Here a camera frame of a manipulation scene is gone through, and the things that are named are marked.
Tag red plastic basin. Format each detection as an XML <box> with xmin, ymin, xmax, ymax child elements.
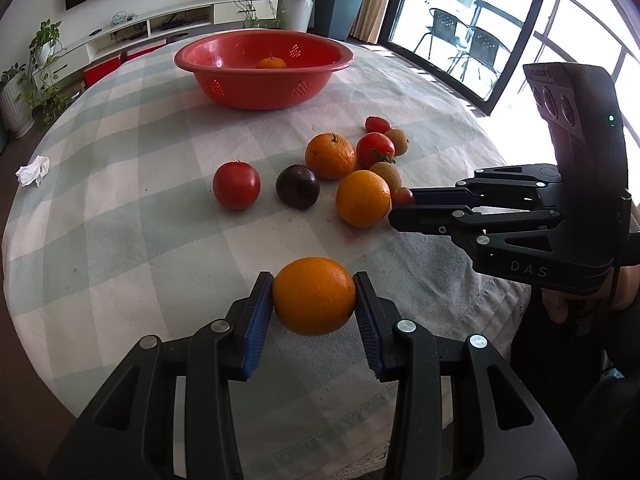
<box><xmin>174</xmin><ymin>31</ymin><xmax>355</xmax><ymax>111</ymax></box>

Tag red tomato with calyx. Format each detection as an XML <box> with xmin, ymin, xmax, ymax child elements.
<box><xmin>355</xmin><ymin>132</ymin><xmax>397</xmax><ymax>170</ymax></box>

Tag small pothos in white pot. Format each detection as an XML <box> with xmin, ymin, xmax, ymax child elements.
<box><xmin>27</xmin><ymin>20</ymin><xmax>66</xmax><ymax>67</ymax></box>

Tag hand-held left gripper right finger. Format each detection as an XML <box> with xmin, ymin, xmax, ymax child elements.
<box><xmin>352</xmin><ymin>271</ymin><xmax>578</xmax><ymax>480</ymax></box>

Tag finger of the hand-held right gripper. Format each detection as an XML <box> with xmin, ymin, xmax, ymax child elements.
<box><xmin>389</xmin><ymin>207</ymin><xmax>563</xmax><ymax>261</ymax></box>
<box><xmin>407</xmin><ymin>164</ymin><xmax>563</xmax><ymax>209</ymax></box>

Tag white television cabinet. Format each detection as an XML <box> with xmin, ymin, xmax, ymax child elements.
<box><xmin>30</xmin><ymin>0</ymin><xmax>281</xmax><ymax>91</ymax></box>

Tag dark purple plum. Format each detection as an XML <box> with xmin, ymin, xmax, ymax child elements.
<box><xmin>275</xmin><ymin>164</ymin><xmax>321</xmax><ymax>211</ymax></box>

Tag orange with green stem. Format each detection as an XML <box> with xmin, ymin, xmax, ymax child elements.
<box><xmin>305</xmin><ymin>132</ymin><xmax>357</xmax><ymax>180</ymax></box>

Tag green checked tablecloth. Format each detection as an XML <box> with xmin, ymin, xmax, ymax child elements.
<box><xmin>2</xmin><ymin>35</ymin><xmax>531</xmax><ymax>480</ymax></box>

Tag brown kiwi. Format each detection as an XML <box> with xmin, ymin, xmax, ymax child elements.
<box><xmin>384</xmin><ymin>129</ymin><xmax>410</xmax><ymax>157</ymax></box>
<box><xmin>369</xmin><ymin>161</ymin><xmax>402</xmax><ymax>192</ymax></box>

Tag person's right hand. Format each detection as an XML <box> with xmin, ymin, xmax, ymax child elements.
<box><xmin>542</xmin><ymin>266</ymin><xmax>640</xmax><ymax>325</ymax></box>

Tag large red tomato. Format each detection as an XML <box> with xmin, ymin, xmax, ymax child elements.
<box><xmin>212</xmin><ymin>161</ymin><xmax>262</xmax><ymax>211</ymax></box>

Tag black glass door frame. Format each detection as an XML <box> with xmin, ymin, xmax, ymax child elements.
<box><xmin>377</xmin><ymin>0</ymin><xmax>557</xmax><ymax>117</ymax></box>

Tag crumpled white tissue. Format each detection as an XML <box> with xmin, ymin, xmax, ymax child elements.
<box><xmin>15</xmin><ymin>155</ymin><xmax>51</xmax><ymax>188</ymax></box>

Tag plant in ribbed white pot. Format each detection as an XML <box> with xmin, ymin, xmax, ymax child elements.
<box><xmin>0</xmin><ymin>62</ymin><xmax>76</xmax><ymax>138</ymax></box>

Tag black balcony chair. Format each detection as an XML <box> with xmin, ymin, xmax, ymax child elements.
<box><xmin>447</xmin><ymin>25</ymin><xmax>512</xmax><ymax>99</ymax></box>
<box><xmin>414</xmin><ymin>7</ymin><xmax>468</xmax><ymax>59</ymax></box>

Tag smooth orange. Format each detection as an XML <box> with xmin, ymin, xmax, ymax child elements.
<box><xmin>335</xmin><ymin>170</ymin><xmax>392</xmax><ymax>229</ymax></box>
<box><xmin>272</xmin><ymin>257</ymin><xmax>357</xmax><ymax>337</ymax></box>

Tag red storage box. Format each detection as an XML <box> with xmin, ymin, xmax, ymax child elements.
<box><xmin>125</xmin><ymin>44</ymin><xmax>166</xmax><ymax>62</ymax></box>

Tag tall plant in grey pot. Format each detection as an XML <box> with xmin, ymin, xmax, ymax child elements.
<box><xmin>314</xmin><ymin>0</ymin><xmax>367</xmax><ymax>42</ymax></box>

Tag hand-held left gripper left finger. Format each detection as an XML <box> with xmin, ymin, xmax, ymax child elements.
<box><xmin>47</xmin><ymin>271</ymin><xmax>276</xmax><ymax>480</ymax></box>

